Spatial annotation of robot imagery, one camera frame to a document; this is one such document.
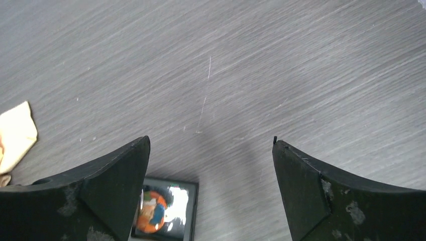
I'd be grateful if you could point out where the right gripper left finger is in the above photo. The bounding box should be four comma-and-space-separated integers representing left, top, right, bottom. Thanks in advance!
1, 136, 151, 240

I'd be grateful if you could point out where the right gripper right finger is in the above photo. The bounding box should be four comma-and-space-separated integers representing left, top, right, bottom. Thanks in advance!
272, 139, 425, 240

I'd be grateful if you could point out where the cream yellow garment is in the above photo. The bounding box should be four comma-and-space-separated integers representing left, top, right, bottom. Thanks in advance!
1, 101, 38, 187

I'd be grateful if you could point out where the round white brooch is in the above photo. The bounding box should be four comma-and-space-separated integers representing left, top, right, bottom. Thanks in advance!
136, 190, 167, 233

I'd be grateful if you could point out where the black square frame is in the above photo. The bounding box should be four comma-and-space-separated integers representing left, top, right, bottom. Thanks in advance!
129, 177, 199, 241

